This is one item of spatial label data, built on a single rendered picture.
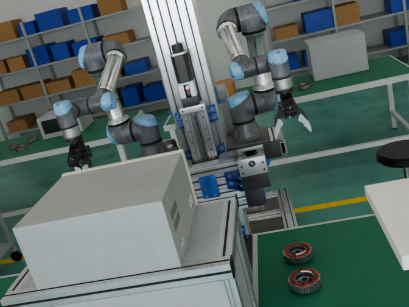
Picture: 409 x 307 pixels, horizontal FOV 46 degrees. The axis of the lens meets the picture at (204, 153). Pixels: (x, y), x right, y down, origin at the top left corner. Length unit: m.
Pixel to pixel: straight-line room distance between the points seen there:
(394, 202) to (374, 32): 7.32
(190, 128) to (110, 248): 1.31
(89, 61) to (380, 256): 1.55
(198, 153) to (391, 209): 1.53
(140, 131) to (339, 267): 1.20
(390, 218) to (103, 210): 0.72
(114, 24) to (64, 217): 7.34
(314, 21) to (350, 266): 6.18
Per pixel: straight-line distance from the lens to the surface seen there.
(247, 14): 2.30
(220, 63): 8.36
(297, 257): 1.89
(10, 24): 8.66
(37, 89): 8.67
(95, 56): 2.40
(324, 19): 7.78
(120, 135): 2.52
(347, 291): 1.74
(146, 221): 1.29
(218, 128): 2.62
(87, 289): 1.42
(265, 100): 2.41
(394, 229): 1.15
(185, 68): 2.47
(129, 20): 8.50
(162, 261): 1.34
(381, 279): 1.78
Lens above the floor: 1.79
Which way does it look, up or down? 18 degrees down
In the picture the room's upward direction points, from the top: 15 degrees counter-clockwise
